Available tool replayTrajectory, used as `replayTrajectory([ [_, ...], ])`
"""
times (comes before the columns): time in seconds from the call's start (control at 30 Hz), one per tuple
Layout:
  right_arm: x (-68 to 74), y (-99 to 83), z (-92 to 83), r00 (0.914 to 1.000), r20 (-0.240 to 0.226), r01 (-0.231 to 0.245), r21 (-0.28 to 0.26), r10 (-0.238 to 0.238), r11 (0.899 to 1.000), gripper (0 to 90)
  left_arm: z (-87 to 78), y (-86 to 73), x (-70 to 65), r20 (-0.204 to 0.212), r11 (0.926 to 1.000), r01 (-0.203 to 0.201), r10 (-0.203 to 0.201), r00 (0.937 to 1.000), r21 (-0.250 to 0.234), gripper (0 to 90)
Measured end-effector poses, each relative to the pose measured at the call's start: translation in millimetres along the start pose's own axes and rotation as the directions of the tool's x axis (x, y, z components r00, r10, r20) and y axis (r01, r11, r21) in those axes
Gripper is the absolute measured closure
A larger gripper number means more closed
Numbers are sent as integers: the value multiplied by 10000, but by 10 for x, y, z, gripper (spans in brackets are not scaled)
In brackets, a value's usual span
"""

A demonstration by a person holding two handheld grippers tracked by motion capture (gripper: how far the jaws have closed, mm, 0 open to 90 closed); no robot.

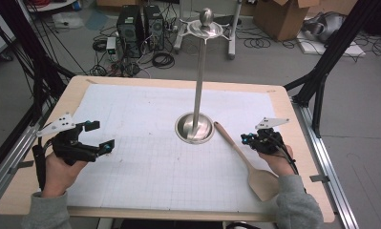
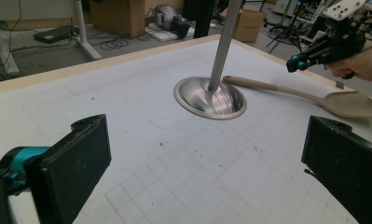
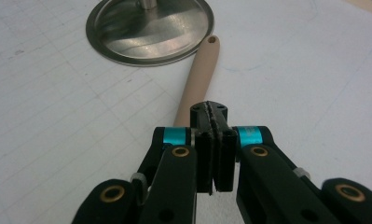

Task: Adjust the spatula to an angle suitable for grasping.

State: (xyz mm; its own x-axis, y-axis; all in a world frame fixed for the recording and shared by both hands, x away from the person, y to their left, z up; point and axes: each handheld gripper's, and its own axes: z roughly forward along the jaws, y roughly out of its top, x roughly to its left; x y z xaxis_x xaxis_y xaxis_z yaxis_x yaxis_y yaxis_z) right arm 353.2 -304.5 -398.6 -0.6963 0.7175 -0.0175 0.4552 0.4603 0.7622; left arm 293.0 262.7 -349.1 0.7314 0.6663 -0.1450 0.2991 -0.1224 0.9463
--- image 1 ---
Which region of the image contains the white flat board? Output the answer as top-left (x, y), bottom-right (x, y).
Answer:
top-left (296, 31), bottom-right (368, 58)

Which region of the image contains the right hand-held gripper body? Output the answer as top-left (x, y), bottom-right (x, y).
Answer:
top-left (252, 116), bottom-right (290, 156)

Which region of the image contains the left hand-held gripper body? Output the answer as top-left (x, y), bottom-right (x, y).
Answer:
top-left (35, 112), bottom-right (100, 167)

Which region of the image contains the clear plastic bag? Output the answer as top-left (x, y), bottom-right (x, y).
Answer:
top-left (52, 11), bottom-right (85, 31)

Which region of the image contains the grey rounded appliance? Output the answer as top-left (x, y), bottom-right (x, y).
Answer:
top-left (302, 11), bottom-right (347, 44)

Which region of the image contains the person's right hand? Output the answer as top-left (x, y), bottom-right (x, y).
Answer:
top-left (257, 145), bottom-right (296, 177)

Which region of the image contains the black computer tower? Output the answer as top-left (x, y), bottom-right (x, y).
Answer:
top-left (116, 5), bottom-right (145, 59)
top-left (142, 4), bottom-right (165, 52)

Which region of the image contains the small white device box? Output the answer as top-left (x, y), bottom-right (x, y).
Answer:
top-left (105, 36), bottom-right (117, 55)

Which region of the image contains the grey metal bracket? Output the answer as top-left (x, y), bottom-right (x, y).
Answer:
top-left (8, 159), bottom-right (35, 175)
top-left (308, 174), bottom-right (331, 183)

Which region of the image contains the steel utensil stand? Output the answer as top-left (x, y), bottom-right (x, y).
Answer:
top-left (174, 7), bottom-right (232, 145)

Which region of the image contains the white grid mat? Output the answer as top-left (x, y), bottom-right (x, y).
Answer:
top-left (65, 83), bottom-right (289, 214)

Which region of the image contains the coiled black cable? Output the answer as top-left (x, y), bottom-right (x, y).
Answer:
top-left (243, 36), bottom-right (272, 50)
top-left (151, 52), bottom-right (176, 70)

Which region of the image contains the brown cardboard box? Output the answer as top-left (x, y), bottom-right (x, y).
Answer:
top-left (253, 0), bottom-right (322, 42)

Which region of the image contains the wooden spatula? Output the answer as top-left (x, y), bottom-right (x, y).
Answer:
top-left (213, 121), bottom-right (280, 202)

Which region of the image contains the black metal frame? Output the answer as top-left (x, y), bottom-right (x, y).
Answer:
top-left (283, 0), bottom-right (381, 138)
top-left (0, 0), bottom-right (76, 179)

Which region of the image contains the person's left hand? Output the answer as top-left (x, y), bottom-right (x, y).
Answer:
top-left (41, 152), bottom-right (89, 199)

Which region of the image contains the aluminium rail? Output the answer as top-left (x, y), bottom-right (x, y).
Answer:
top-left (292, 100), bottom-right (360, 229)
top-left (0, 104), bottom-right (51, 209)

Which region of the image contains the white metal stand base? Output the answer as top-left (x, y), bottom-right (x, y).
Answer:
top-left (173, 0), bottom-right (243, 61)

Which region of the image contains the white round table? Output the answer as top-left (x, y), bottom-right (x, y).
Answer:
top-left (25, 0), bottom-right (78, 13)

